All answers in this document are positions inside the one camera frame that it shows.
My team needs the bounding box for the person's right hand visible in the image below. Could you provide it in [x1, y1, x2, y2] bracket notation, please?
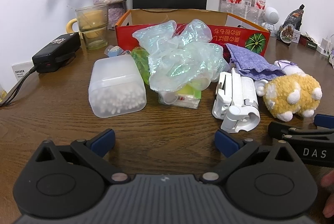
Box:
[320, 169, 334, 218]

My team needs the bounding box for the white charger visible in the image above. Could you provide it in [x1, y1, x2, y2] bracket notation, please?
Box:
[317, 37, 333, 55]

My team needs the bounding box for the foil wrapper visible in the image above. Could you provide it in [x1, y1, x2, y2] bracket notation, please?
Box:
[104, 44, 131, 57]

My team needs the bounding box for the black cable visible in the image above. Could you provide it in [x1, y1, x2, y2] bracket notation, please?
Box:
[0, 67, 37, 107]

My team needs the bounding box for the white folding holder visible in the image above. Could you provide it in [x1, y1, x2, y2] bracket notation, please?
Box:
[212, 67, 261, 134]

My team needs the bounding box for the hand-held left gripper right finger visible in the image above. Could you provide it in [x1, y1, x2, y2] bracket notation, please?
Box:
[200, 129, 300, 185]

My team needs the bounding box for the orange cardboard box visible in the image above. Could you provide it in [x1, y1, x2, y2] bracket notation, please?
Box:
[115, 8, 271, 57]

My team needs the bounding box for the purple fabric pouch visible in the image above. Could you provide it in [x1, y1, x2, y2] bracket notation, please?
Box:
[224, 43, 286, 81]

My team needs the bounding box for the translucent cotton swab box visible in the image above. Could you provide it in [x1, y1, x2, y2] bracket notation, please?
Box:
[88, 55, 147, 118]

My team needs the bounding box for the iridescent plastic bag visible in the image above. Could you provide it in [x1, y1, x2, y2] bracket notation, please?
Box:
[132, 19, 230, 92]

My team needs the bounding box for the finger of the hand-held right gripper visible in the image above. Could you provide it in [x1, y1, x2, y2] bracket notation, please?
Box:
[314, 114, 334, 128]
[268, 121, 334, 141]

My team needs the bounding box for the white robot speaker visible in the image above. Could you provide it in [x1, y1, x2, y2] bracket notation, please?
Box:
[261, 6, 281, 37]

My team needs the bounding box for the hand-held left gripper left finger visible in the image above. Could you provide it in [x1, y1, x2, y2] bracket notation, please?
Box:
[35, 129, 131, 185]

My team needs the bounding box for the yellow and white plush toy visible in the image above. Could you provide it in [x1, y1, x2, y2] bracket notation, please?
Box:
[254, 59, 323, 121]

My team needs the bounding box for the yellow mug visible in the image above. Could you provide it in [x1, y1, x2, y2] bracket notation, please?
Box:
[66, 11, 107, 39]

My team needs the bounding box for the black food pouch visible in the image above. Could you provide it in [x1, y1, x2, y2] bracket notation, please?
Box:
[277, 4, 305, 45]

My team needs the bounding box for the black device with stickers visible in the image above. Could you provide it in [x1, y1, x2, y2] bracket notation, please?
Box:
[32, 33, 82, 73]

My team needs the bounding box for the small dark box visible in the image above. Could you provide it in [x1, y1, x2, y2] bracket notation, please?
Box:
[299, 33, 317, 47]

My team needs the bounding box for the green plastic bottle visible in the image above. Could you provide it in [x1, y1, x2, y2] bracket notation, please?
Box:
[130, 47, 152, 86]

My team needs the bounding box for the clear glass cup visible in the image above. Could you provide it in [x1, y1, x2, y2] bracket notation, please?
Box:
[75, 4, 109, 51]

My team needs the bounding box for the green tissue pack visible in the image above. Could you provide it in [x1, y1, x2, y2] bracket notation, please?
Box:
[158, 83, 202, 109]

